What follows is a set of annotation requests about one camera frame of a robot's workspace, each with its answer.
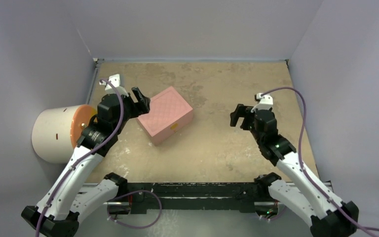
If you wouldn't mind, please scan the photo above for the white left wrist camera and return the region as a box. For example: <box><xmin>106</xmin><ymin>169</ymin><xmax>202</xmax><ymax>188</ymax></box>
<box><xmin>99</xmin><ymin>74</ymin><xmax>127</xmax><ymax>96</ymax></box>

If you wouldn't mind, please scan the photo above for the pink jewelry box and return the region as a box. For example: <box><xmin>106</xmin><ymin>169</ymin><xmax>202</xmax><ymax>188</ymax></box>
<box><xmin>137</xmin><ymin>86</ymin><xmax>193</xmax><ymax>146</ymax></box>

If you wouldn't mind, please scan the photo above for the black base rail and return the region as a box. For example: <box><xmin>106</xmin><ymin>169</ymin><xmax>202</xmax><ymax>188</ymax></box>
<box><xmin>109</xmin><ymin>172</ymin><xmax>281</xmax><ymax>214</ymax></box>

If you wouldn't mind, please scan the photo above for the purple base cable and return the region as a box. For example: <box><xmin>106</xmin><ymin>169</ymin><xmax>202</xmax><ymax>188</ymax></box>
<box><xmin>259</xmin><ymin>204</ymin><xmax>288</xmax><ymax>222</ymax></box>
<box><xmin>107</xmin><ymin>190</ymin><xmax>162</xmax><ymax>230</ymax></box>

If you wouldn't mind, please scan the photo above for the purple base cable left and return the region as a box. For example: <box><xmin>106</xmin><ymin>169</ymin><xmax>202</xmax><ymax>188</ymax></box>
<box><xmin>107</xmin><ymin>190</ymin><xmax>162</xmax><ymax>230</ymax></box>

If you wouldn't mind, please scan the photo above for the white cylinder orange lid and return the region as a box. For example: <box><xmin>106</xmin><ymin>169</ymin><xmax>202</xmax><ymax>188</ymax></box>
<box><xmin>31</xmin><ymin>105</ymin><xmax>96</xmax><ymax>164</ymax></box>

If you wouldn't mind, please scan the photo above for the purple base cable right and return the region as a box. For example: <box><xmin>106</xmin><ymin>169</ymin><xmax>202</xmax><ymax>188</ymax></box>
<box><xmin>259</xmin><ymin>204</ymin><xmax>288</xmax><ymax>222</ymax></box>

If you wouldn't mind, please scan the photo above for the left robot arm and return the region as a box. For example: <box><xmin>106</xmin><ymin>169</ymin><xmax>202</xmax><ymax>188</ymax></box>
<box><xmin>21</xmin><ymin>87</ymin><xmax>150</xmax><ymax>237</ymax></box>

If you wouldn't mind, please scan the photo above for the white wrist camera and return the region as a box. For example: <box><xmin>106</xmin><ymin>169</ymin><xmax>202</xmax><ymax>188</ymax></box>
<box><xmin>251</xmin><ymin>93</ymin><xmax>273</xmax><ymax>113</ymax></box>
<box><xmin>99</xmin><ymin>74</ymin><xmax>127</xmax><ymax>96</ymax></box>

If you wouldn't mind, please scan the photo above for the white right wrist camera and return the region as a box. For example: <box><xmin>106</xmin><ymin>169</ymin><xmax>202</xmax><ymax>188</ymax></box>
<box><xmin>251</xmin><ymin>93</ymin><xmax>273</xmax><ymax>113</ymax></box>

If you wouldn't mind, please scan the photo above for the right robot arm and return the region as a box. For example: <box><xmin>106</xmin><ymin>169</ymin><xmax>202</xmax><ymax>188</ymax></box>
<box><xmin>230</xmin><ymin>104</ymin><xmax>359</xmax><ymax>237</ymax></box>

